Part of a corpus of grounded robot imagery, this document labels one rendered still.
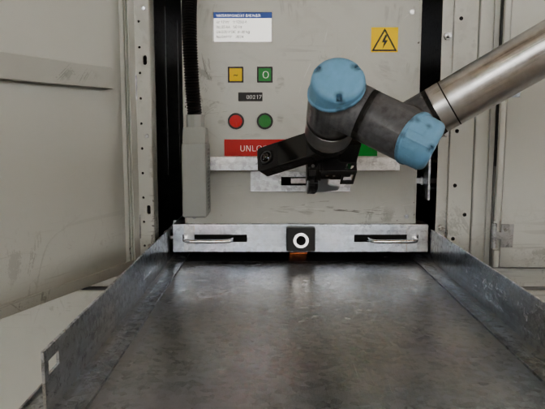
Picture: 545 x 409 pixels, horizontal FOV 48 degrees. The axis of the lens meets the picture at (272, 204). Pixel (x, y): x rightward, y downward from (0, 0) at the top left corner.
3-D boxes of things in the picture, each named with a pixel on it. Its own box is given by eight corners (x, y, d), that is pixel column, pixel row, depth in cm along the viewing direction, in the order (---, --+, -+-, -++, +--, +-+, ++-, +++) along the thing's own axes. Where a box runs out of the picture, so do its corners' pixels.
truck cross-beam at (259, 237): (427, 251, 130) (428, 224, 129) (173, 251, 130) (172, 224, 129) (422, 247, 135) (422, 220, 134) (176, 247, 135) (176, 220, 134)
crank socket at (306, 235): (315, 251, 127) (315, 228, 126) (286, 251, 127) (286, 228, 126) (314, 249, 130) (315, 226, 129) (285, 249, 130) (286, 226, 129)
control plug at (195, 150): (207, 217, 119) (206, 127, 117) (182, 217, 119) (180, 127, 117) (211, 212, 126) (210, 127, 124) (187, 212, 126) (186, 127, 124)
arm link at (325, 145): (306, 141, 90) (305, 94, 93) (305, 156, 94) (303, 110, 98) (357, 141, 90) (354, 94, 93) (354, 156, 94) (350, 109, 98)
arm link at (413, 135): (450, 121, 90) (382, 89, 92) (448, 123, 79) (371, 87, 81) (424, 169, 92) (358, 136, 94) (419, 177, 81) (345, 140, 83)
